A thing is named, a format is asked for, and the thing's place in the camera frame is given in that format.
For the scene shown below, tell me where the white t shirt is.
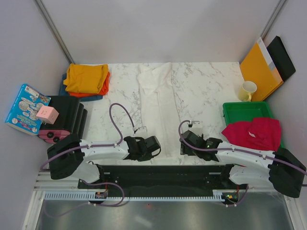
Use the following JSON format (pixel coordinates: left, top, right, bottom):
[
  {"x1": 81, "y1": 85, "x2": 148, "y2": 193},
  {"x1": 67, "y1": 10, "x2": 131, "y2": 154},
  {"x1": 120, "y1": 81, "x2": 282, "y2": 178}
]
[{"x1": 137, "y1": 62, "x2": 182, "y2": 165}]

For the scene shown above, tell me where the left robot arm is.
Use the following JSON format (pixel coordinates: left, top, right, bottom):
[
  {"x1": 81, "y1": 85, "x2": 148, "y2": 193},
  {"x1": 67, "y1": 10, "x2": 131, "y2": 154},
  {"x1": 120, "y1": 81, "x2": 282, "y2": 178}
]
[{"x1": 47, "y1": 134, "x2": 162, "y2": 188}]

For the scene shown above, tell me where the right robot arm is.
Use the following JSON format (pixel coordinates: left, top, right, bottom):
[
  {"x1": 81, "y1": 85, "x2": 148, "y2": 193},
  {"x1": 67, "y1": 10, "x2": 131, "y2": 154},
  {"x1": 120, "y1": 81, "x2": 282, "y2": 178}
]
[{"x1": 179, "y1": 130, "x2": 307, "y2": 198}]

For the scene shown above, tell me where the green plastic tray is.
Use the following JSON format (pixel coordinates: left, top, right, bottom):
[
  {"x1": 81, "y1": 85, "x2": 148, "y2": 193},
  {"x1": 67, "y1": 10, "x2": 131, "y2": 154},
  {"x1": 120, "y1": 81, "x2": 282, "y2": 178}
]
[{"x1": 223, "y1": 102, "x2": 284, "y2": 147}]

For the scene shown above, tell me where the magenta t shirt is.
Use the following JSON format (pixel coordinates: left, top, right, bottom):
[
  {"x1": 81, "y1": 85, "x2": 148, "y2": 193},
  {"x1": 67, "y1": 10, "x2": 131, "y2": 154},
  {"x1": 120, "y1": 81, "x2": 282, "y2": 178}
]
[{"x1": 222, "y1": 117, "x2": 282, "y2": 151}]

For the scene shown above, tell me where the orange folded shirt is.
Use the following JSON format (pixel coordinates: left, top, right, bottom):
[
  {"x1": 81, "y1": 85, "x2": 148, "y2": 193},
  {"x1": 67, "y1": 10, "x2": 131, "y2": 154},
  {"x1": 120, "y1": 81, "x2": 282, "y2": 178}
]
[{"x1": 68, "y1": 72, "x2": 111, "y2": 98}]

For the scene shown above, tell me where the yellow mug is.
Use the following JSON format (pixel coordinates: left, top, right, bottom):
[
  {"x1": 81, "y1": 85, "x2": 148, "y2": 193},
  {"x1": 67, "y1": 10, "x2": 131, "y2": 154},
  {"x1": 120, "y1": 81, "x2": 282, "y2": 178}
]
[{"x1": 238, "y1": 81, "x2": 257, "y2": 102}]

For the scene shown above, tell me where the black and pink case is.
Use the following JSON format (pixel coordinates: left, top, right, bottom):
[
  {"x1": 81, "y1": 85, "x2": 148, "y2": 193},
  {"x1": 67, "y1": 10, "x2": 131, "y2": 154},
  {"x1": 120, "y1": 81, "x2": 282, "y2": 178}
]
[{"x1": 38, "y1": 96, "x2": 88, "y2": 144}]

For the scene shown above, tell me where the mustard yellow folded shirt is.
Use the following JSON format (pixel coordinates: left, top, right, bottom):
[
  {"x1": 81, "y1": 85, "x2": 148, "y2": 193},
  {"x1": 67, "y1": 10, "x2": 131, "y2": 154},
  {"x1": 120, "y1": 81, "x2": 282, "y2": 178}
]
[{"x1": 63, "y1": 64, "x2": 109, "y2": 94}]

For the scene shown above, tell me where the orange envelope folder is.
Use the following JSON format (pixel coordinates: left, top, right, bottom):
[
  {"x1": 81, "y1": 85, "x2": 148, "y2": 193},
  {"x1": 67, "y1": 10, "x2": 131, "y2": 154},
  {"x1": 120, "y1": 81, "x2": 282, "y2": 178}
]
[{"x1": 240, "y1": 38, "x2": 283, "y2": 102}]

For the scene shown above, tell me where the blue folded shirt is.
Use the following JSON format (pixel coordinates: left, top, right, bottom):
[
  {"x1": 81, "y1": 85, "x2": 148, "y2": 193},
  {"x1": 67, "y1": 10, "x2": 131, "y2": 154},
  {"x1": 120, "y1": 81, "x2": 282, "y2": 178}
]
[{"x1": 59, "y1": 73, "x2": 103, "y2": 102}]

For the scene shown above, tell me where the pink cube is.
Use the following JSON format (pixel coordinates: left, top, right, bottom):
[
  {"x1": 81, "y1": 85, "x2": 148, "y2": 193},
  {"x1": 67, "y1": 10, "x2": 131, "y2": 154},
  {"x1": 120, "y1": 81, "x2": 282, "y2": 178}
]
[{"x1": 36, "y1": 105, "x2": 59, "y2": 125}]

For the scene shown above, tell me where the black flat box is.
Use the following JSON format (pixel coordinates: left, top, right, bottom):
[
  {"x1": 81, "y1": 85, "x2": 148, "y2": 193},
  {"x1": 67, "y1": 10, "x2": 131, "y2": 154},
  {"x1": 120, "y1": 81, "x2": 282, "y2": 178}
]
[{"x1": 267, "y1": 36, "x2": 296, "y2": 81}]

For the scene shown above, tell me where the blue printed box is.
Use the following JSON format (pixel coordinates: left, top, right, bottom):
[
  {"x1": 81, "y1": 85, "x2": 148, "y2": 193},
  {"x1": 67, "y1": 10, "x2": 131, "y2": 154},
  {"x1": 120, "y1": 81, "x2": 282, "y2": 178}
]
[{"x1": 5, "y1": 84, "x2": 51, "y2": 136}]

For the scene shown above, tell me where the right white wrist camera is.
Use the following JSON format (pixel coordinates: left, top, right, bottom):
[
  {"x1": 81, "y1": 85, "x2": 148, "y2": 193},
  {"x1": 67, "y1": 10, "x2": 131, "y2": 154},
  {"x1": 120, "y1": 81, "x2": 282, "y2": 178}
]
[{"x1": 188, "y1": 120, "x2": 200, "y2": 127}]

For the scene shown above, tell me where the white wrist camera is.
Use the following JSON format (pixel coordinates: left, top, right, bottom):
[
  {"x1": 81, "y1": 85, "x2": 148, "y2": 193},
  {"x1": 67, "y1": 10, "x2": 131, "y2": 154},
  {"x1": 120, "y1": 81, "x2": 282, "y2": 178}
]
[
  {"x1": 133, "y1": 126, "x2": 147, "y2": 134},
  {"x1": 188, "y1": 120, "x2": 200, "y2": 127}
]

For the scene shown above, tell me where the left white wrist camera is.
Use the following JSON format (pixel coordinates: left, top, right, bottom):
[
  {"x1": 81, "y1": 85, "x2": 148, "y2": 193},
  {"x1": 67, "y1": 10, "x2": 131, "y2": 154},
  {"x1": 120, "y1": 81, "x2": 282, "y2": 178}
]
[{"x1": 133, "y1": 126, "x2": 147, "y2": 134}]

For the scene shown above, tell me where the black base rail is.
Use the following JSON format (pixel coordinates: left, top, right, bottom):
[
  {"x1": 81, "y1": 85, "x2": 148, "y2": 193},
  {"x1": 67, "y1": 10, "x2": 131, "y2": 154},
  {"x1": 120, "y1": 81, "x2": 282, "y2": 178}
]
[{"x1": 78, "y1": 165, "x2": 246, "y2": 196}]

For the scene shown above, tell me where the white cable duct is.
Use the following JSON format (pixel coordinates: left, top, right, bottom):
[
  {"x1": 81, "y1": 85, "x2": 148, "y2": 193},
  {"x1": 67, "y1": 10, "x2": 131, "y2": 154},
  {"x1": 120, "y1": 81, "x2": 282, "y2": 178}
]
[{"x1": 44, "y1": 191, "x2": 227, "y2": 202}]

